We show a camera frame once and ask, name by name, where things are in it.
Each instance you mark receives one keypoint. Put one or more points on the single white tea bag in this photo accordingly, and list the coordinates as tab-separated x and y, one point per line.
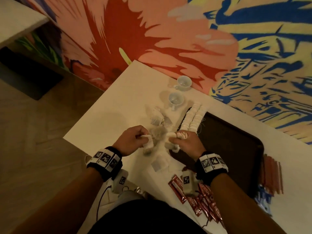
147	142

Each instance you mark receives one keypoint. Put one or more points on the pile of red Nescafe sachets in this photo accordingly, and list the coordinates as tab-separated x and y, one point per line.
195	195

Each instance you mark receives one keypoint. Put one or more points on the row of tea bags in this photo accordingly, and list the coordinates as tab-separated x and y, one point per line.
194	117

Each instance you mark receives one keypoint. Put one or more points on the pile of white tea bags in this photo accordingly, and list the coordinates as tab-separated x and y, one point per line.
157	119

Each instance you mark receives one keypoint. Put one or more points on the dark brown tray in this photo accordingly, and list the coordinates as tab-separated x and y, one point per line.
229	148

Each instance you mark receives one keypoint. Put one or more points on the bunch of tea bags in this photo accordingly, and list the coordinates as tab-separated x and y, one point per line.
175	139

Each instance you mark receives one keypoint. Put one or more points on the black marker wristband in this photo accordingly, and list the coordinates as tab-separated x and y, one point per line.
105	163
211	167

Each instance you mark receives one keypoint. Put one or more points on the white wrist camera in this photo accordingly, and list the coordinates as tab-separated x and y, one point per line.
120	180
187	182

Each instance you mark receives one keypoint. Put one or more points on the person's left hand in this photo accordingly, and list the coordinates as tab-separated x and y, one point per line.
129	140

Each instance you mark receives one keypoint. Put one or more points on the person's right forearm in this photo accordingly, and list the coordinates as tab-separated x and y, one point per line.
243	207

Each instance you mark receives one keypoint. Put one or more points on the person's right hand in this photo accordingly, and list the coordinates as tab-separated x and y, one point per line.
190	143

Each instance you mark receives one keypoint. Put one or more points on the person's left forearm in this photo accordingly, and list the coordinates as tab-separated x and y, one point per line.
58	207

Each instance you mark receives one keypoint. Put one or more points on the white side table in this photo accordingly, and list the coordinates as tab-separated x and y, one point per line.
17	17

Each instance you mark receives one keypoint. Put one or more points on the small white cup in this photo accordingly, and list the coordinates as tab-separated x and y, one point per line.
175	99
184	82

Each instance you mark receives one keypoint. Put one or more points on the person's black shirt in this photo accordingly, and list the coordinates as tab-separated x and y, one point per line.
151	219

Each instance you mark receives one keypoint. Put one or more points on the pile of blue sachets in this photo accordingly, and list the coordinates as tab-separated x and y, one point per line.
263	199

